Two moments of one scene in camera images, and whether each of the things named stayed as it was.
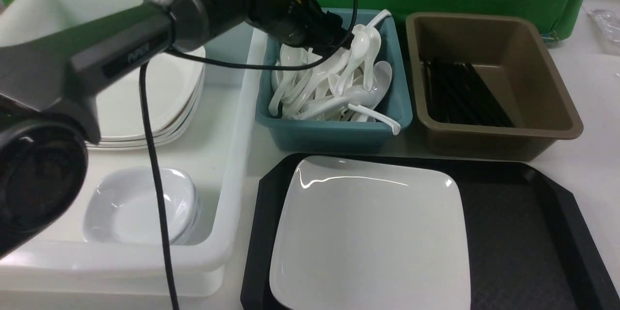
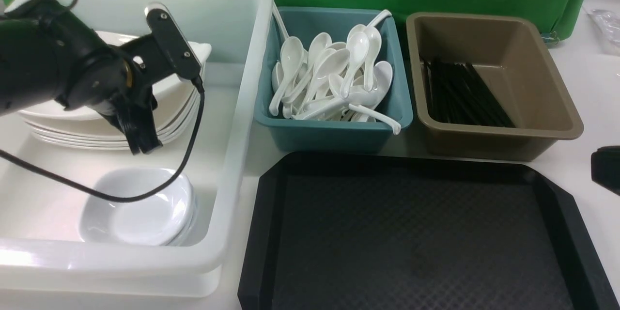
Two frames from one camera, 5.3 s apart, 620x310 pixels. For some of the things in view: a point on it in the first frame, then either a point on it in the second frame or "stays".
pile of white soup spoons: x=348 y=87 stays
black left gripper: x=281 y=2 → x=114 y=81
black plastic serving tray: x=524 y=252 stays
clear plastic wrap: x=610 y=22 stays
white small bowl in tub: x=123 y=207 stays
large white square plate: x=358 y=234 → x=172 y=102
